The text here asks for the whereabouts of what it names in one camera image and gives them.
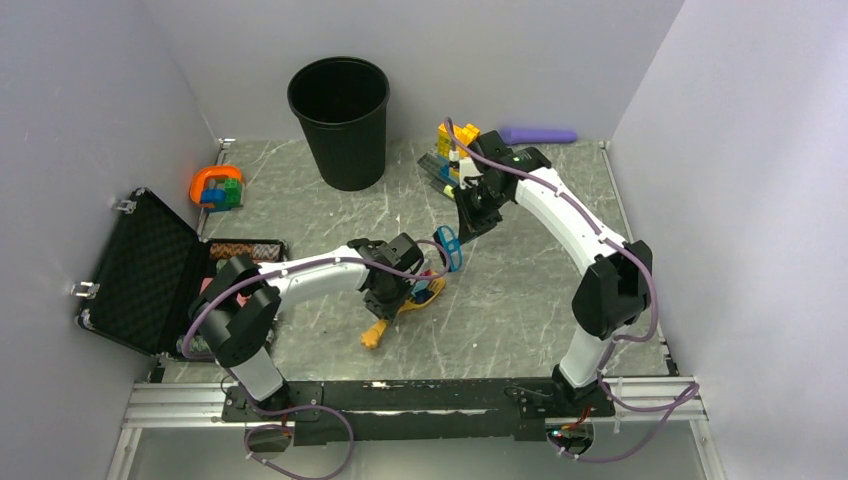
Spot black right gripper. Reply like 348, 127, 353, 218
452, 181, 509, 244

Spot orange slotted scoop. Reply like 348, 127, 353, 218
360, 277, 446, 350

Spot blue hand brush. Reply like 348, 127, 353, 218
433, 225, 463, 272

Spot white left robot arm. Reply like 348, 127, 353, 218
182, 233, 424, 420

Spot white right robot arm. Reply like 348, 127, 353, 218
448, 131, 652, 416

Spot teal paper scrap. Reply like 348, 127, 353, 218
412, 280, 438, 303

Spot yellow toy brick building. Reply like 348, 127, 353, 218
417, 123, 481, 200

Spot purple cylinder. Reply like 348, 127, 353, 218
498, 127, 579, 146

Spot black plastic bin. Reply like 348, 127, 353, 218
287, 56, 390, 192

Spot black open case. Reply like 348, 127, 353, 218
72, 188, 289, 359

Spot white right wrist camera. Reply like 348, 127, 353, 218
448, 150, 481, 189

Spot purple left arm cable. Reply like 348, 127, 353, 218
180, 238, 453, 362

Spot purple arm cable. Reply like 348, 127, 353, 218
443, 117, 700, 465
180, 238, 453, 362

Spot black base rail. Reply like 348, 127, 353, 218
221, 377, 615, 446

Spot orange ring toy bricks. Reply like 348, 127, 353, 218
189, 165, 245, 213

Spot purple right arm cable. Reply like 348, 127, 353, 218
443, 117, 700, 465

